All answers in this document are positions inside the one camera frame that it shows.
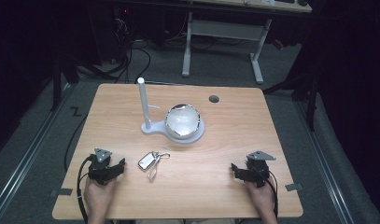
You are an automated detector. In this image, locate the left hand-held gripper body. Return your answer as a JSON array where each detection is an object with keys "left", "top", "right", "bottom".
[{"left": 87, "top": 147, "right": 118, "bottom": 187}]

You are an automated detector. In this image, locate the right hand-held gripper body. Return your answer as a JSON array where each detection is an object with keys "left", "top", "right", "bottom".
[{"left": 242, "top": 150, "right": 277, "bottom": 189}]

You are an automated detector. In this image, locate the person's right hand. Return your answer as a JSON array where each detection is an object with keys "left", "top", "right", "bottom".
[{"left": 246, "top": 180, "right": 277, "bottom": 218}]

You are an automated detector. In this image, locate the grey tape strip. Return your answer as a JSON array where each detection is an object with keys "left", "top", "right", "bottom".
[
  {"left": 284, "top": 182, "right": 304, "bottom": 192},
  {"left": 49, "top": 188, "right": 74, "bottom": 198}
]

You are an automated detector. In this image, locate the white stand with pole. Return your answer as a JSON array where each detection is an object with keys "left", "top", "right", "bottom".
[{"left": 136, "top": 77, "right": 206, "bottom": 146}]

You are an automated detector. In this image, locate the shiny metal bowl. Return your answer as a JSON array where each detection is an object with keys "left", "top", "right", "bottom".
[{"left": 163, "top": 103, "right": 202, "bottom": 140}]

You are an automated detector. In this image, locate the black metal stand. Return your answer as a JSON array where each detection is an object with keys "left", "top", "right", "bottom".
[
  {"left": 261, "top": 59, "right": 321, "bottom": 133},
  {"left": 49, "top": 52, "right": 81, "bottom": 112}
]

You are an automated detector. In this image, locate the white-legged wooden desk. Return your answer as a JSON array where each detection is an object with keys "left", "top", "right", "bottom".
[{"left": 165, "top": 0, "right": 314, "bottom": 86}]

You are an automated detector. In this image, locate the silver key fob with ring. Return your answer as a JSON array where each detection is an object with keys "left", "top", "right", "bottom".
[{"left": 137, "top": 150, "right": 172, "bottom": 184}]

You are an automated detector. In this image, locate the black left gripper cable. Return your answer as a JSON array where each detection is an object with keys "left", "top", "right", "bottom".
[{"left": 76, "top": 154, "right": 96, "bottom": 224}]

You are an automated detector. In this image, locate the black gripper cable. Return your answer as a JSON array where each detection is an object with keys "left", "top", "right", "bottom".
[
  {"left": 264, "top": 169, "right": 279, "bottom": 219},
  {"left": 76, "top": 154, "right": 96, "bottom": 224}
]

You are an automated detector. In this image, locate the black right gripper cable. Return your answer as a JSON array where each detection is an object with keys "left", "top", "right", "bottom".
[{"left": 264, "top": 169, "right": 279, "bottom": 219}]

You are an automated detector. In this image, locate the thin black cable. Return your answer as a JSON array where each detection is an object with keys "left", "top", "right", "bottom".
[{"left": 63, "top": 113, "right": 90, "bottom": 173}]

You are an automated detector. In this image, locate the metal floor rail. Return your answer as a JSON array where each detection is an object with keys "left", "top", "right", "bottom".
[
  {"left": 0, "top": 81, "right": 74, "bottom": 218},
  {"left": 294, "top": 100, "right": 357, "bottom": 224}
]

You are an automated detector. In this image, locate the bundle of black floor cables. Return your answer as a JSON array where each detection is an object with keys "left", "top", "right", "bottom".
[{"left": 75, "top": 6, "right": 191, "bottom": 85}]

